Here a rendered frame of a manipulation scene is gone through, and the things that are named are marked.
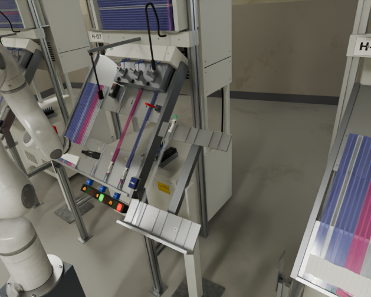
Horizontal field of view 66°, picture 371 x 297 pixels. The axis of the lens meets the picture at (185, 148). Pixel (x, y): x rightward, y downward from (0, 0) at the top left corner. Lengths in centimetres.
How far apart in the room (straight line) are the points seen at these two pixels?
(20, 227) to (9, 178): 19
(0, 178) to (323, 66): 390
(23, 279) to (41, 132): 49
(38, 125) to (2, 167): 27
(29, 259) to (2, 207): 24
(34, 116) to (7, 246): 44
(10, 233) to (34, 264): 15
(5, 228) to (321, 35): 387
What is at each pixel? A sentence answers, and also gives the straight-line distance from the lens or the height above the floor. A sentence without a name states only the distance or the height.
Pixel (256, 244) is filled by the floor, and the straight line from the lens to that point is 210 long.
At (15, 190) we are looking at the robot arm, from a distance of 93.
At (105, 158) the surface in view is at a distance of 157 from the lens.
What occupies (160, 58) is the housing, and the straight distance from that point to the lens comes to 147.
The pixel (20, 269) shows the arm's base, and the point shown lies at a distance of 112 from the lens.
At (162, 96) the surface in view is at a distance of 146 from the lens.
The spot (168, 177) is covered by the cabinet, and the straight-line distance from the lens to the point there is 165.
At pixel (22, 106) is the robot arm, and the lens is 115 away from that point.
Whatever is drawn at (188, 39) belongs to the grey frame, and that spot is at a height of 135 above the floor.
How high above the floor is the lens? 156
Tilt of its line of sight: 30 degrees down
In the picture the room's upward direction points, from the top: 5 degrees counter-clockwise
